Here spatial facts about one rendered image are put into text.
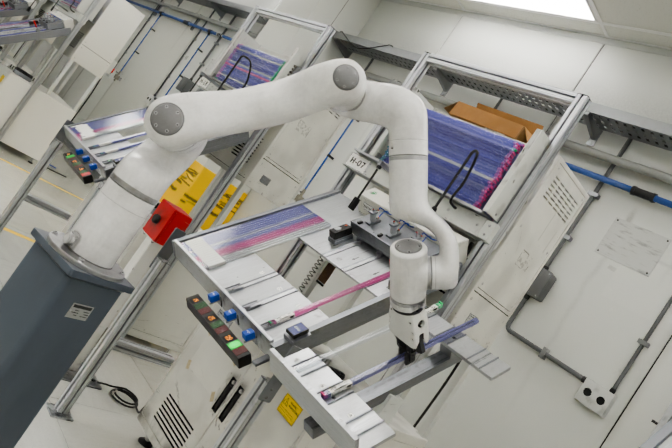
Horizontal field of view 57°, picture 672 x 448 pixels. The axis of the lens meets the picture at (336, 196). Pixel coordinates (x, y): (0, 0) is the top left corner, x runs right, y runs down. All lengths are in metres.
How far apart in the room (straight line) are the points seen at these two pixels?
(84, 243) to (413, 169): 0.74
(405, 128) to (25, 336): 0.92
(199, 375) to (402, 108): 1.36
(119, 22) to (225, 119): 4.85
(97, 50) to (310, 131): 3.26
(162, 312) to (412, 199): 2.14
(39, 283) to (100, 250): 0.14
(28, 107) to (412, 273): 5.10
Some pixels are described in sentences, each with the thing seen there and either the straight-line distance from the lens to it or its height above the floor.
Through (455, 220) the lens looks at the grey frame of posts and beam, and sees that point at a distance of 2.12.
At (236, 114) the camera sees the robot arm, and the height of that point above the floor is 1.16.
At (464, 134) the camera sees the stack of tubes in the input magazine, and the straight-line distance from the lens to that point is 2.24.
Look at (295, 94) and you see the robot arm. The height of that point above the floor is 1.27.
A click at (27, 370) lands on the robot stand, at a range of 1.52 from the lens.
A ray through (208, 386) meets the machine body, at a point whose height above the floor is 0.36.
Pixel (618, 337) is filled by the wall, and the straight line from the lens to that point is 3.39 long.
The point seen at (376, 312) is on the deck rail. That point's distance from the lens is 1.89.
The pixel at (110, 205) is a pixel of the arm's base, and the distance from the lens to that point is 1.44.
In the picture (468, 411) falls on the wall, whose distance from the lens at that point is 3.57.
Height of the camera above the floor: 1.07
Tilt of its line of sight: 3 degrees up
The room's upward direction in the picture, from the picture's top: 34 degrees clockwise
